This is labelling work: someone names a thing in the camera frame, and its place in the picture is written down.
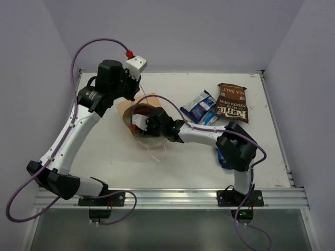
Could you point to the brown paper bag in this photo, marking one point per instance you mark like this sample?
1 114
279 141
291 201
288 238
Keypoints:
143 105

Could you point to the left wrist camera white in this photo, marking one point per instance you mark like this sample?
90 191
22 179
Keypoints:
136 66

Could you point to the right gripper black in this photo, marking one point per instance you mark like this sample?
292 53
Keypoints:
147 130

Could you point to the aluminium mounting rail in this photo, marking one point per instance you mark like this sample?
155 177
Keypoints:
277 198

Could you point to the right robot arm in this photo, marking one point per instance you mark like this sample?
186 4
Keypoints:
234 144

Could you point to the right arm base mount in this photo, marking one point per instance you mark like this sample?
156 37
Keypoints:
231 198

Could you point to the dark blue snack bag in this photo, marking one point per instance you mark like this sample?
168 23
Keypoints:
199 107

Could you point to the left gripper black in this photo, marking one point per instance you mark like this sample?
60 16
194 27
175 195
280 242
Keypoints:
132 87

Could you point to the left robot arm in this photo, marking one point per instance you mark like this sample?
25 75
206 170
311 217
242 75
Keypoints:
114 80

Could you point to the brown Kettle chips bag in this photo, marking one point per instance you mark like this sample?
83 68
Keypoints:
231 103

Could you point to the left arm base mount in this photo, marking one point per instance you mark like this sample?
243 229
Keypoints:
100 210

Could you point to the blue Kettle vinegar chips bag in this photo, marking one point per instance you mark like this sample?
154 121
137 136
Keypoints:
221 160

